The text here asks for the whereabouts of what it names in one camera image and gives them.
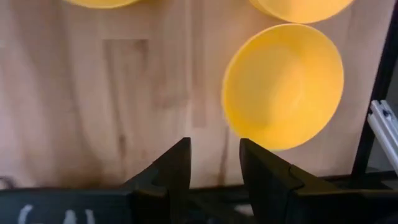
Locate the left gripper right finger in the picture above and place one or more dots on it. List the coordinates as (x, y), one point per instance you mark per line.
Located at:
(267, 193)

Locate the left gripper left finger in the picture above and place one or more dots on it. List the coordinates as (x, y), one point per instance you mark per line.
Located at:
(168, 186)

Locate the yellow plastic mini bowl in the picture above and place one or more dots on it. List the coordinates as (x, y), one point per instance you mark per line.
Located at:
(102, 2)
(301, 11)
(283, 87)

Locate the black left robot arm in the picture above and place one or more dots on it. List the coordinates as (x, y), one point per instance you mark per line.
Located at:
(62, 202)

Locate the silver aluminium rail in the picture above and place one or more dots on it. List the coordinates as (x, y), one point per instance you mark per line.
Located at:
(384, 130)

